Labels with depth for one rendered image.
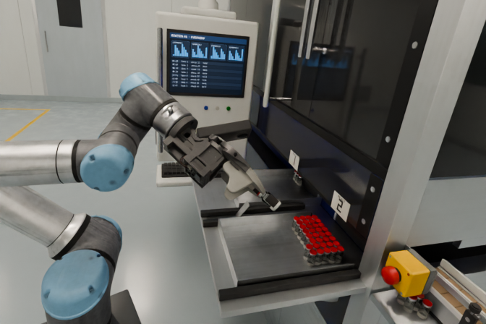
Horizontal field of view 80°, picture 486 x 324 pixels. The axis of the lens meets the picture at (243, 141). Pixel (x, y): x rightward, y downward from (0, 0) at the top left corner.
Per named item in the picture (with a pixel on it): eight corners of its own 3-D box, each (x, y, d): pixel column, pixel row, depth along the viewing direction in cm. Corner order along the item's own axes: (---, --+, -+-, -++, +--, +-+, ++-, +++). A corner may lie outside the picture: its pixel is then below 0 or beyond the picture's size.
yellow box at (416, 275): (404, 270, 74) (412, 248, 72) (427, 293, 68) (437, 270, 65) (380, 274, 72) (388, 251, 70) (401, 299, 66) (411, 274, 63)
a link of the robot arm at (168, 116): (181, 114, 65) (179, 93, 58) (195, 127, 64) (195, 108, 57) (155, 134, 62) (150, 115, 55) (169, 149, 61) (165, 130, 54)
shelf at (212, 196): (288, 173, 144) (288, 170, 143) (388, 288, 81) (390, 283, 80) (191, 177, 130) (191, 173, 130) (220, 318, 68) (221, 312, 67)
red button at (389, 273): (390, 273, 70) (394, 261, 69) (402, 287, 67) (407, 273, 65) (377, 275, 69) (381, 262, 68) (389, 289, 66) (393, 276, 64)
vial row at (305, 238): (296, 227, 100) (298, 215, 98) (322, 265, 84) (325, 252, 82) (290, 227, 99) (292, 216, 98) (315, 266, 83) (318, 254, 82)
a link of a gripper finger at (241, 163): (243, 179, 56) (211, 152, 58) (249, 173, 57) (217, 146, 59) (245, 169, 52) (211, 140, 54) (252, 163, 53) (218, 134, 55)
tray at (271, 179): (293, 174, 139) (294, 168, 137) (320, 205, 115) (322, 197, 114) (223, 177, 129) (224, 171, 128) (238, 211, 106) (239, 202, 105)
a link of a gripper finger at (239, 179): (247, 211, 53) (212, 178, 55) (267, 189, 55) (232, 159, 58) (249, 206, 50) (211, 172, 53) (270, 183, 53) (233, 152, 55)
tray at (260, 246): (309, 218, 105) (310, 210, 104) (351, 273, 82) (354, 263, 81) (217, 227, 96) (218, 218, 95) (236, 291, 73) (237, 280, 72)
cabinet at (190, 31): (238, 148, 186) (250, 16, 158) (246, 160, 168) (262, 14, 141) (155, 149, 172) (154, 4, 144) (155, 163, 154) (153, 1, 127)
